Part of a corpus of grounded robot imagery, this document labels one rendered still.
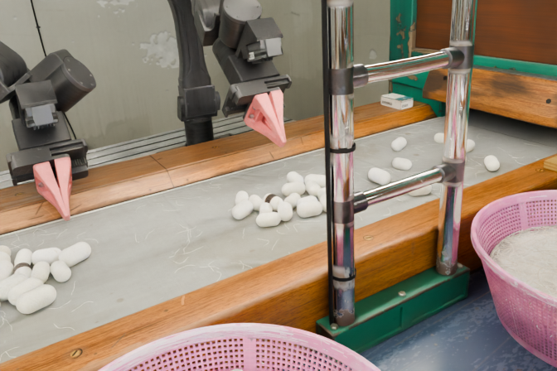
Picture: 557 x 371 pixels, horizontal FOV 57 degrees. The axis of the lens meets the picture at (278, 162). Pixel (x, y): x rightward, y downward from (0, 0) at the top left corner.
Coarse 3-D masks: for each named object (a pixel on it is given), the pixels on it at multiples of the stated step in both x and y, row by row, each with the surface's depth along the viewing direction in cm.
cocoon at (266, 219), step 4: (272, 212) 65; (260, 216) 65; (264, 216) 65; (268, 216) 65; (272, 216) 65; (276, 216) 65; (256, 220) 65; (260, 220) 65; (264, 220) 65; (268, 220) 65; (272, 220) 65; (276, 220) 65; (280, 220) 65; (260, 224) 65; (264, 224) 65; (268, 224) 65; (272, 224) 65; (276, 224) 65
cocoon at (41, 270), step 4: (36, 264) 57; (40, 264) 57; (44, 264) 57; (48, 264) 57; (36, 268) 56; (40, 268) 56; (44, 268) 56; (48, 268) 57; (32, 272) 55; (36, 272) 55; (40, 272) 55; (44, 272) 56; (48, 272) 56; (32, 276) 55; (36, 276) 55; (40, 276) 55; (44, 276) 55; (44, 280) 56
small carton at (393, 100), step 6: (384, 96) 107; (390, 96) 107; (396, 96) 107; (402, 96) 107; (384, 102) 108; (390, 102) 106; (396, 102) 105; (402, 102) 104; (408, 102) 105; (402, 108) 104
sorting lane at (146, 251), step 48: (384, 144) 93; (432, 144) 91; (480, 144) 90; (528, 144) 88; (192, 192) 77; (432, 192) 72; (0, 240) 66; (48, 240) 66; (96, 240) 65; (144, 240) 64; (192, 240) 63; (240, 240) 63; (288, 240) 62; (96, 288) 55; (144, 288) 54; (192, 288) 54; (0, 336) 48; (48, 336) 48
